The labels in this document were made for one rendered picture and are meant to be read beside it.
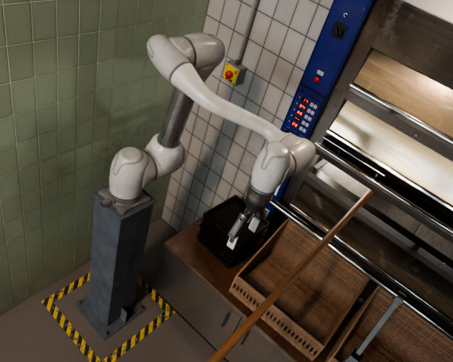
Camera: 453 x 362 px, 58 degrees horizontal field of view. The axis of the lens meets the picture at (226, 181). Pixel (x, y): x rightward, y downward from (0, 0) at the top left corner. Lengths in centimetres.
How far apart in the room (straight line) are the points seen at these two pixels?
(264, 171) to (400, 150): 90
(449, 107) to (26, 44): 167
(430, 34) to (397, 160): 55
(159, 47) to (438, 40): 107
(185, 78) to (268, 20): 83
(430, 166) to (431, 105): 28
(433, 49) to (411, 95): 20
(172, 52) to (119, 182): 67
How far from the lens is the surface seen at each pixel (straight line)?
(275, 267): 249
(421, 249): 221
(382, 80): 195
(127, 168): 182
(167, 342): 274
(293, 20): 209
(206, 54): 158
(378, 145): 203
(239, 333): 145
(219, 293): 229
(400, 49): 191
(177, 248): 240
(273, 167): 126
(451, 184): 202
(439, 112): 191
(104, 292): 250
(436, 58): 188
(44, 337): 274
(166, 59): 148
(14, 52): 177
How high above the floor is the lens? 243
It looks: 40 degrees down
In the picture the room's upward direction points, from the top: 19 degrees clockwise
